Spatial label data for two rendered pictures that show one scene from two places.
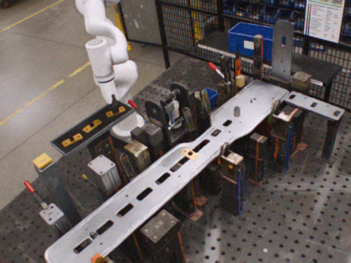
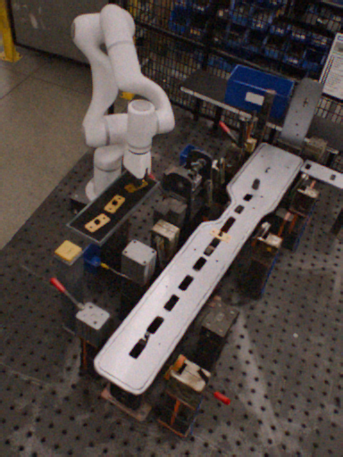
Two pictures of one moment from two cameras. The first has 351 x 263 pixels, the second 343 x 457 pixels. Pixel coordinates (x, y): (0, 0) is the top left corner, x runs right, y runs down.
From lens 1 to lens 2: 74 cm
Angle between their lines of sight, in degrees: 20
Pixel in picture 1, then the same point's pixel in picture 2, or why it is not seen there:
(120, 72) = (121, 130)
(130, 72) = not seen: hidden behind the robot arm
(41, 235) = (26, 342)
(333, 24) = not seen: outside the picture
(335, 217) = not seen: outside the picture
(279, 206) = (298, 286)
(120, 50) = (169, 118)
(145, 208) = (193, 299)
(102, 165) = (141, 253)
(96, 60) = (142, 128)
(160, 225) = (221, 318)
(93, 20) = (130, 75)
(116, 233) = (172, 330)
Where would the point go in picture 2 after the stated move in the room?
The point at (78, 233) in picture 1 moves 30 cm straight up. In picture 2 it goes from (127, 336) to (131, 279)
